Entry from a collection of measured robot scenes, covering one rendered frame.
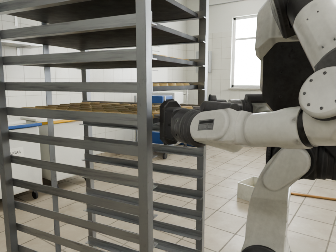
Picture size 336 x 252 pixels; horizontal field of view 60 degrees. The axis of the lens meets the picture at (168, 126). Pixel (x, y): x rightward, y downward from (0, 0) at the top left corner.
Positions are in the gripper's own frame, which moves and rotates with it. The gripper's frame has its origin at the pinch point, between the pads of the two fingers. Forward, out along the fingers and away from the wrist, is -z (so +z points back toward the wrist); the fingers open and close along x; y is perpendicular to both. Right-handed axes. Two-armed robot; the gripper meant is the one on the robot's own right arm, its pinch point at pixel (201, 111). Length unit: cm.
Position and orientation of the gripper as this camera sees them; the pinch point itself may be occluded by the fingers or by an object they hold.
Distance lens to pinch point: 112.9
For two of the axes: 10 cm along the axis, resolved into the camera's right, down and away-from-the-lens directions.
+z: 10.0, -0.1, 0.6
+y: 0.6, 1.5, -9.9
